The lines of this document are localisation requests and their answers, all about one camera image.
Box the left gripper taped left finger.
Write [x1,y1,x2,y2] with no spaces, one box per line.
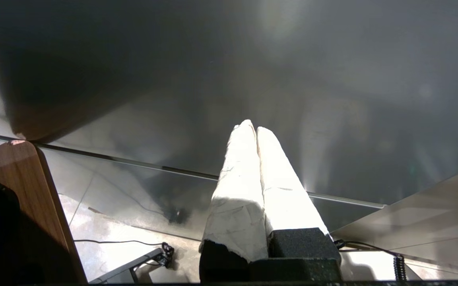
[199,119,269,282]

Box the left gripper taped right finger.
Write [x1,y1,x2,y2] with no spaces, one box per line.
[256,126,342,263]

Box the glossy grey plinth panel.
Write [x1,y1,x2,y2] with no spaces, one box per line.
[37,144,384,243]

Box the thin metal trim strip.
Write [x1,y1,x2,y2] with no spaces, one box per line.
[0,130,386,210]

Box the black metal stand leg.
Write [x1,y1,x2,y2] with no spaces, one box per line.
[89,242,175,284]

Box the glossy dark cabinet front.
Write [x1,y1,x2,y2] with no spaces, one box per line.
[0,0,458,207]

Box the grey-beige flat panel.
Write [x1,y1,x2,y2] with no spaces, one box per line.
[332,165,458,272]

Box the brown wooden board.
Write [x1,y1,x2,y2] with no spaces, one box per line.
[0,140,88,284]

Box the black coiled cable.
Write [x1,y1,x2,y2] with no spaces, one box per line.
[334,240,408,281]

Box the thin black floor cable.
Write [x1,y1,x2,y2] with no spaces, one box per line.
[74,239,166,247]

